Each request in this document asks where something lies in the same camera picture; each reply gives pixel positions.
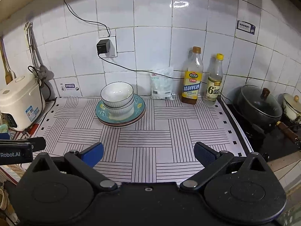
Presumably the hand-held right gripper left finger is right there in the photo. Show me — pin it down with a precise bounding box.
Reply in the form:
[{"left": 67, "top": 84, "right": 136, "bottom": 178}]
[{"left": 22, "top": 142, "right": 118, "bottom": 192}]

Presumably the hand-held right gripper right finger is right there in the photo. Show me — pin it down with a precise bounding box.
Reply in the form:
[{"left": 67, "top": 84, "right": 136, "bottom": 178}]
[{"left": 180, "top": 142, "right": 274, "bottom": 191}]

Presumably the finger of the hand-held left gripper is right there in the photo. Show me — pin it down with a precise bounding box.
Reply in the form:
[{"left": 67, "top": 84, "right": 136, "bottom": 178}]
[{"left": 29, "top": 137, "right": 47, "bottom": 151}]

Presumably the teal fried egg plate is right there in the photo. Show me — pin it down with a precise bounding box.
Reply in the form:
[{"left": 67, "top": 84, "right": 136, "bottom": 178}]
[{"left": 95, "top": 94, "right": 145, "bottom": 124}]

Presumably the small white ribbed bowl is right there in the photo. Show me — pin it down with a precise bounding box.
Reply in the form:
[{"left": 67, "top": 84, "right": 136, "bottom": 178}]
[
  {"left": 106, "top": 102, "right": 135, "bottom": 121},
  {"left": 103, "top": 94, "right": 135, "bottom": 111},
  {"left": 101, "top": 82, "right": 134, "bottom": 107}
]

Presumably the red striped cloth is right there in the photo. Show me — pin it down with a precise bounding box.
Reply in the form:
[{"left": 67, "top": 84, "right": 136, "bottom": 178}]
[{"left": 10, "top": 124, "right": 40, "bottom": 142}]

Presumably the striped white tablecloth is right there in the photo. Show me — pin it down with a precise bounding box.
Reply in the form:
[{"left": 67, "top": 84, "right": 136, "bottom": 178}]
[{"left": 33, "top": 96, "right": 253, "bottom": 185}]

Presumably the white rice cooker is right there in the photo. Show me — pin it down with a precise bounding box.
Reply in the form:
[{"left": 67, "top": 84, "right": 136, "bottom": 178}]
[{"left": 0, "top": 73, "right": 46, "bottom": 131}]

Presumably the dark wok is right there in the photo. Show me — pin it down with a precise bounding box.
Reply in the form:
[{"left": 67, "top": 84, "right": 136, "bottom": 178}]
[{"left": 233, "top": 87, "right": 301, "bottom": 147}]

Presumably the clear vinegar bottle yellow cap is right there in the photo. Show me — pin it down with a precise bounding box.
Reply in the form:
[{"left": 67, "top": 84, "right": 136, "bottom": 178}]
[{"left": 203, "top": 53, "right": 224, "bottom": 106}]

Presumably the black stove top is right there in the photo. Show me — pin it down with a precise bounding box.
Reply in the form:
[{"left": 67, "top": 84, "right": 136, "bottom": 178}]
[{"left": 221, "top": 99, "right": 301, "bottom": 161}]

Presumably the cooking wine bottle yellow label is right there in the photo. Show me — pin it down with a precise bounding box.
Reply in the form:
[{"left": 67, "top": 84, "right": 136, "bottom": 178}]
[{"left": 181, "top": 46, "right": 204, "bottom": 105}]

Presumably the metal ladle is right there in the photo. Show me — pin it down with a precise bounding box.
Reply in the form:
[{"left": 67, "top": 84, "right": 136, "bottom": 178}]
[{"left": 29, "top": 24, "right": 54, "bottom": 82}]

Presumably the glass wok lid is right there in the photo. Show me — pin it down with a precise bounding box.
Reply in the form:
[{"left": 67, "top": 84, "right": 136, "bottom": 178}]
[{"left": 240, "top": 85, "right": 283, "bottom": 118}]

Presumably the wooden spatula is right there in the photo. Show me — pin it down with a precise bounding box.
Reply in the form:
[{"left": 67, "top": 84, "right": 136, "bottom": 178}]
[{"left": 0, "top": 38, "right": 13, "bottom": 85}]

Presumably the white salt bag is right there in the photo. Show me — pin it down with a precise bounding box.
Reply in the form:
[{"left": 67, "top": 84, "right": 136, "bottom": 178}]
[{"left": 150, "top": 67, "right": 175, "bottom": 100}]

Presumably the white enamel pot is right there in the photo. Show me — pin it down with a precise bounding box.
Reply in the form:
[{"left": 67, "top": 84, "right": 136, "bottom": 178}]
[{"left": 282, "top": 93, "right": 301, "bottom": 124}]

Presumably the black plug charger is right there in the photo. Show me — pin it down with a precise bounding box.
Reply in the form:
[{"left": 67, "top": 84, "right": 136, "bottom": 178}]
[{"left": 96, "top": 39, "right": 111, "bottom": 55}]

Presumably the black rice cooker cable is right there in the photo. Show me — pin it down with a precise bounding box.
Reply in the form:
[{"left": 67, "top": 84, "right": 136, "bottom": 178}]
[{"left": 28, "top": 65, "right": 52, "bottom": 100}]

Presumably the small wall sticker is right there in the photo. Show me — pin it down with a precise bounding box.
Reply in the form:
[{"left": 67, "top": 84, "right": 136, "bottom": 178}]
[{"left": 58, "top": 83, "right": 80, "bottom": 92}]

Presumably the white wall socket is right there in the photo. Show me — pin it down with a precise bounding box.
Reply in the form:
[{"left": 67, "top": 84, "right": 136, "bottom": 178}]
[{"left": 98, "top": 28, "right": 117, "bottom": 58}]

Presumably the white-handled kitchen utensil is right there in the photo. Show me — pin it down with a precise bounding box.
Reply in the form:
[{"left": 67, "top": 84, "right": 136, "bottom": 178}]
[{"left": 24, "top": 22, "right": 39, "bottom": 67}]

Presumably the blue-edged wall sticker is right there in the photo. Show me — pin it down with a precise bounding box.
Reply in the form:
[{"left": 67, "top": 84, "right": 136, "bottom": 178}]
[{"left": 236, "top": 20, "right": 256, "bottom": 36}]

